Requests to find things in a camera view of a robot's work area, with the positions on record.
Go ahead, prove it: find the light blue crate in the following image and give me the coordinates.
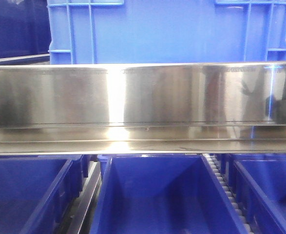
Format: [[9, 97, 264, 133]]
[[47, 0, 286, 64]]

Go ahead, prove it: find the dark blue centre lower bin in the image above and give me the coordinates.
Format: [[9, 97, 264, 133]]
[[90, 155, 247, 234]]

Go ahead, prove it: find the dark blue upper left crate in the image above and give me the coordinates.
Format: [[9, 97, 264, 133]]
[[0, 0, 51, 58]]

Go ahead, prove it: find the dark blue left lower bin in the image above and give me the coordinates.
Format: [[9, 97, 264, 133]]
[[0, 155, 90, 234]]

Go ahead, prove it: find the steel shelf divider rail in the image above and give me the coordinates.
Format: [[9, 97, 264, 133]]
[[57, 161, 101, 234]]

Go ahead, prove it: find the stainless steel shelf front rail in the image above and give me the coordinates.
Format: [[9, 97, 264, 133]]
[[0, 62, 286, 155]]

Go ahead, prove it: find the dark blue bin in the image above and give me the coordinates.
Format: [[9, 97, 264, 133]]
[[0, 155, 90, 234], [215, 153, 286, 234], [90, 155, 247, 234]]

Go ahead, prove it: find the dark blue right lower bin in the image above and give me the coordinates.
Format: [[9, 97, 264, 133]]
[[215, 153, 286, 234]]

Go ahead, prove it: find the white roller track strip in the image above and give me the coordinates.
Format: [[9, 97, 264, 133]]
[[203, 154, 254, 234]]

